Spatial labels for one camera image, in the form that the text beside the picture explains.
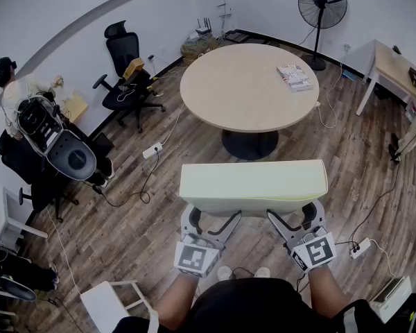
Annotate black floor mats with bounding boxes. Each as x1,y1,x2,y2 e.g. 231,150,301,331
224,28,263,45

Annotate white power strip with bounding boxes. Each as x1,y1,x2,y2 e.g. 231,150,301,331
349,237,372,259
142,142,164,160

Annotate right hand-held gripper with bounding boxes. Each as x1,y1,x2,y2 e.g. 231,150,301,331
266,199,337,273

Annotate small cardboard box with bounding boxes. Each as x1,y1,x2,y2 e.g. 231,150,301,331
123,57,146,80

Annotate printed cover book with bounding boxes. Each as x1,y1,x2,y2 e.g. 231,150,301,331
276,63,315,94

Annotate black office chair with headrest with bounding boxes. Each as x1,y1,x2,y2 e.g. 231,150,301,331
92,19,166,134

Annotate person's left forearm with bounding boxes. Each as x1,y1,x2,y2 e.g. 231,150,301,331
151,272,200,330

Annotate white printer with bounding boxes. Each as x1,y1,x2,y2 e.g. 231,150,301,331
369,275,413,324

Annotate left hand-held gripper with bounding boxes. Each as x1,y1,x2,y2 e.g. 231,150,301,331
173,203,243,279

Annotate black standing fan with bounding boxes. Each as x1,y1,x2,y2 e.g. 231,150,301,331
297,0,348,71

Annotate white stool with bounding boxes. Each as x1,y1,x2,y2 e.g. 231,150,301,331
79,279,159,333

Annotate pile of woven sacks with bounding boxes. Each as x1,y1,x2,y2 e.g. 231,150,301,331
180,35,220,65

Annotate white router with black antennas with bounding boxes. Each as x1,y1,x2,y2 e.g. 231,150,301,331
195,17,213,36

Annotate person's right forearm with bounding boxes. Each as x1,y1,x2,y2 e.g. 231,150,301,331
307,266,357,319

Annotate person's black shirt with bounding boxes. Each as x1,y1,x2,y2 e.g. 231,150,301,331
111,277,379,333

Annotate rectangular desk with white legs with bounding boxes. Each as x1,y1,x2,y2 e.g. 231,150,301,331
343,39,416,117

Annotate black power cable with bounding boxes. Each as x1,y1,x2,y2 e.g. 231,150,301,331
92,147,160,208
334,163,403,253

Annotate pale green paper sheet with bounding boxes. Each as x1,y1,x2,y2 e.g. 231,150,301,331
178,159,329,218

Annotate long white cable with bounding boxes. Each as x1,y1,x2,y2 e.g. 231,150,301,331
45,207,83,296

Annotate person's left white shoe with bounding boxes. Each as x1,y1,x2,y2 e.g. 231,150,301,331
216,265,234,281

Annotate round wooden table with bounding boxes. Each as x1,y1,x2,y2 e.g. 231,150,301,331
179,42,320,162

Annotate white shelf frame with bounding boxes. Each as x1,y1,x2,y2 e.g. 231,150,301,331
0,187,49,253

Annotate black swivel chair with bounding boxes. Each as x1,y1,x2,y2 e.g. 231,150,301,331
0,129,80,223

